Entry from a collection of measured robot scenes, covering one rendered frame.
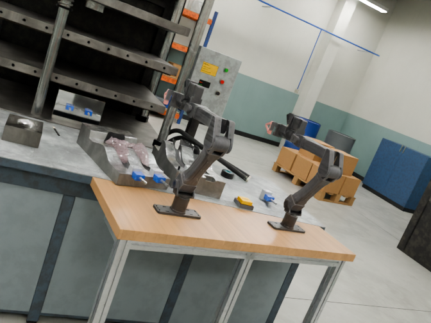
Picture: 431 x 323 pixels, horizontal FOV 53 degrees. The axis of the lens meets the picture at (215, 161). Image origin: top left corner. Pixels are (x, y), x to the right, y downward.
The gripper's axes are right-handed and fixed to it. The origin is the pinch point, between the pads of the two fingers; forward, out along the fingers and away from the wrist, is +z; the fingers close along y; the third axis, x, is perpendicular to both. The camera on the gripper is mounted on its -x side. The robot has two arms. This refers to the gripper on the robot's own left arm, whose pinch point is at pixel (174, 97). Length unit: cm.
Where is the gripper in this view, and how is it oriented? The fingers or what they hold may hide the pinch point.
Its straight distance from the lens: 203.2
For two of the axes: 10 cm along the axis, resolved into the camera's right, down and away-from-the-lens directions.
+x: -3.4, 9.2, 2.1
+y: -8.3, -1.8, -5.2
